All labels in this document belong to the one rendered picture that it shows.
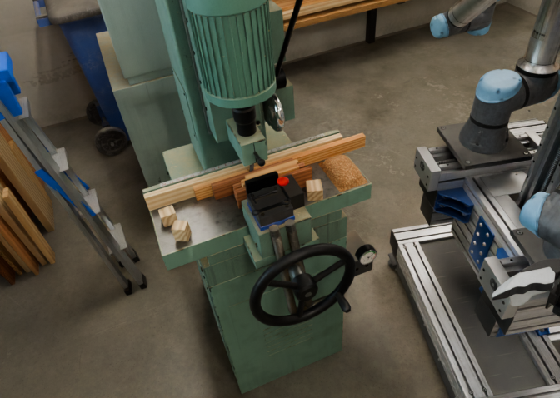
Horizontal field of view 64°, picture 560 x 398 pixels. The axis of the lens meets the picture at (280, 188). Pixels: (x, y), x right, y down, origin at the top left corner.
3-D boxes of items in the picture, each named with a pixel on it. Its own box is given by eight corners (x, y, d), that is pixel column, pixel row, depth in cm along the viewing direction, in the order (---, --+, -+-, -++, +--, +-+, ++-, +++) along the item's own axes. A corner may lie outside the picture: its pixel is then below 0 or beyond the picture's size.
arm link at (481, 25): (452, 32, 155) (457, 0, 148) (478, 25, 158) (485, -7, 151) (467, 41, 150) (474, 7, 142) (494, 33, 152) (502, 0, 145)
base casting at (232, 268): (207, 289, 126) (201, 269, 120) (166, 171, 166) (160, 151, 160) (347, 236, 137) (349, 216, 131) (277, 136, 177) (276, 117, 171)
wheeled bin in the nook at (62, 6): (98, 165, 289) (31, 16, 224) (87, 123, 326) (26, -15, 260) (193, 134, 307) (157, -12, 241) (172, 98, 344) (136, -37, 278)
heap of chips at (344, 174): (340, 192, 124) (340, 182, 121) (317, 163, 134) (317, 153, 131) (368, 182, 126) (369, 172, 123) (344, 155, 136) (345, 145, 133)
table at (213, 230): (174, 300, 109) (167, 286, 105) (152, 218, 130) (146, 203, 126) (389, 220, 123) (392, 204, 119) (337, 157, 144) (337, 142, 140)
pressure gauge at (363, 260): (358, 271, 139) (360, 254, 133) (352, 262, 142) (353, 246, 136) (376, 264, 140) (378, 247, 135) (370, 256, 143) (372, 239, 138)
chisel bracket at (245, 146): (245, 171, 120) (241, 146, 114) (229, 143, 130) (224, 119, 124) (270, 163, 122) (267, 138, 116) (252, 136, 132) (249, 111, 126)
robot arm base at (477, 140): (493, 124, 155) (501, 99, 148) (516, 150, 144) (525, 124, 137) (451, 130, 154) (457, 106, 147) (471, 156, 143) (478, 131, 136)
